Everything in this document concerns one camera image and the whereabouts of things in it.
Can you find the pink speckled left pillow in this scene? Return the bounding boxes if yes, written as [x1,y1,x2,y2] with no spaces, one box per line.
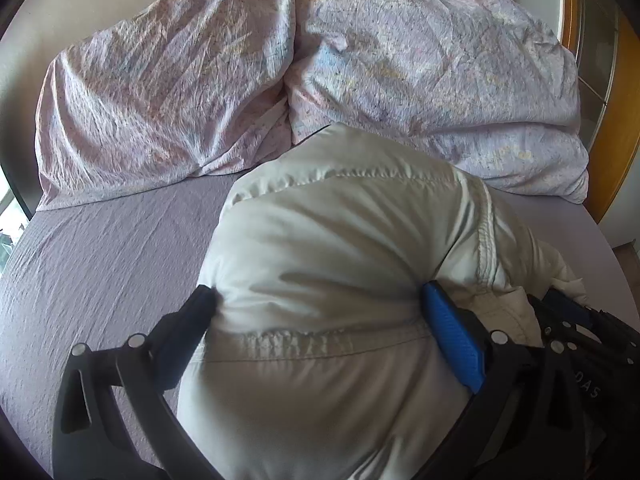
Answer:
[36,0,296,210]

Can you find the orange wooden door frame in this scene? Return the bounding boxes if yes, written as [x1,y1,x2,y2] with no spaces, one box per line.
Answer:
[434,0,640,224]

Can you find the pink speckled pillow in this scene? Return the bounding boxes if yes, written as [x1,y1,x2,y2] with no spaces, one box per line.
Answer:
[285,0,589,204]
[36,0,296,210]

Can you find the beige puffer down jacket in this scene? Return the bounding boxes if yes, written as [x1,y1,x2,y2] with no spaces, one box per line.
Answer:
[177,125,587,479]

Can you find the pink speckled right pillow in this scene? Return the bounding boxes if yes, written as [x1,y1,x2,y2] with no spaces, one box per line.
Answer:
[285,0,589,204]

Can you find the lilac crinkled bed sheet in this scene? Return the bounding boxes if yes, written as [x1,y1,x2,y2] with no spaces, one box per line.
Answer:
[1,177,639,477]

